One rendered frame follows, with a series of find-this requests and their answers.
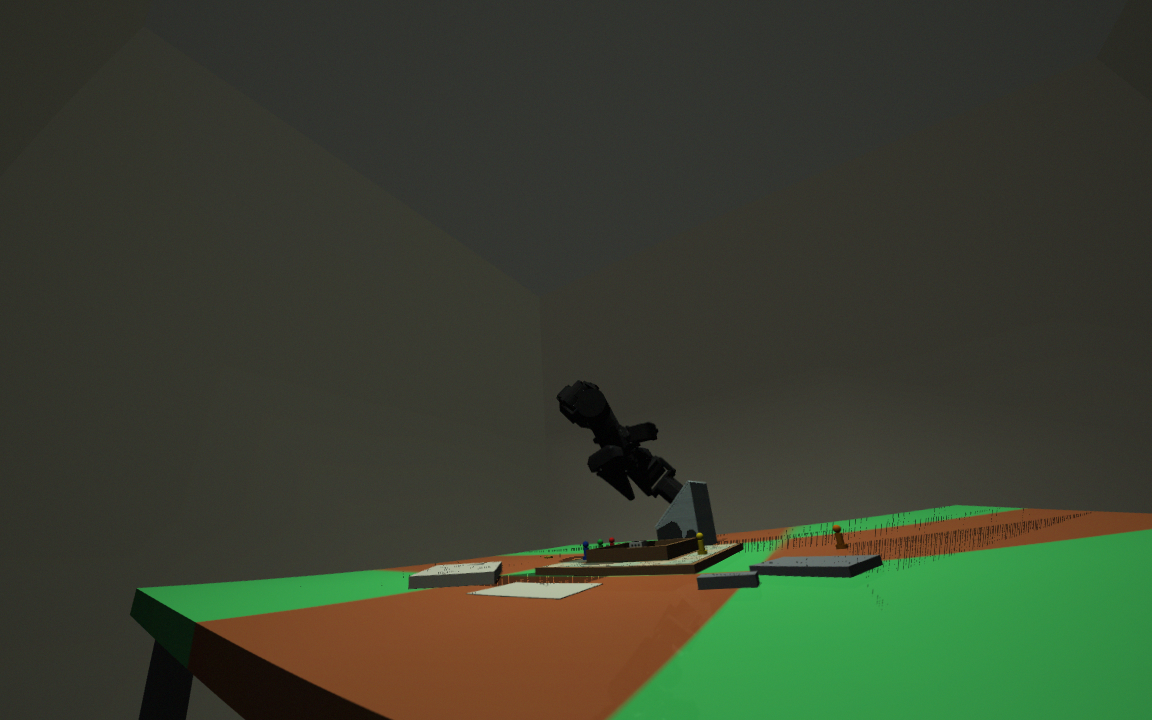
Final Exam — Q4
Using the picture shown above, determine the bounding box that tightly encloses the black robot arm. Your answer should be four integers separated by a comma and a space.
556, 380, 683, 503

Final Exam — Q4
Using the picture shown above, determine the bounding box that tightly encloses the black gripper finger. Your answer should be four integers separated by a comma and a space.
626, 458, 652, 497
596, 458, 635, 501

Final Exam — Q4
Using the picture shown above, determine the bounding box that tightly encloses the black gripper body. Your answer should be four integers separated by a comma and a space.
588, 422, 653, 473

